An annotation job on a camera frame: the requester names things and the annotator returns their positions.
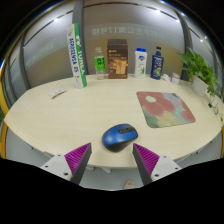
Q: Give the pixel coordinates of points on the white body wash bottle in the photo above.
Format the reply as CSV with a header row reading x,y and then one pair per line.
x,y
140,63

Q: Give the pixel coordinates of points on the small blister pill pack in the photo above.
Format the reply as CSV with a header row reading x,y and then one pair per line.
x,y
57,91

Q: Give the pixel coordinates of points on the brown carton box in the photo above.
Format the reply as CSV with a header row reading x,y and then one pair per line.
x,y
117,59

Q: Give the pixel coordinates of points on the clear green-label drink bottle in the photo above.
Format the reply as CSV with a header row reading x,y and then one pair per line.
x,y
99,63

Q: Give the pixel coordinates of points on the crumpled white tissue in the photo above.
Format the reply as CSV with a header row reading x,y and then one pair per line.
x,y
165,77

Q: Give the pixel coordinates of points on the floral mouse pad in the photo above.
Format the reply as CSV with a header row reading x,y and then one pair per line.
x,y
165,109

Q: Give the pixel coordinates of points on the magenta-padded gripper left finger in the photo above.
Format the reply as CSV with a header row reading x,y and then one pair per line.
x,y
74,161

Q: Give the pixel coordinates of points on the green white shuttlecock tube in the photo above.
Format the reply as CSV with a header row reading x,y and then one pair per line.
x,y
77,56

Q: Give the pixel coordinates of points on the dark blue shampoo bottle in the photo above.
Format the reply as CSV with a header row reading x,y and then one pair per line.
x,y
157,64

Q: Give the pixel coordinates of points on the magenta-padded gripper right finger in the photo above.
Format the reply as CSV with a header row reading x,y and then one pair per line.
x,y
150,164

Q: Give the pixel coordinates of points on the blue computer mouse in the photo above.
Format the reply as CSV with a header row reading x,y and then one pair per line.
x,y
118,137

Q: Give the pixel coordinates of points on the potted green plant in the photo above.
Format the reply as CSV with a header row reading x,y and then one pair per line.
x,y
201,74

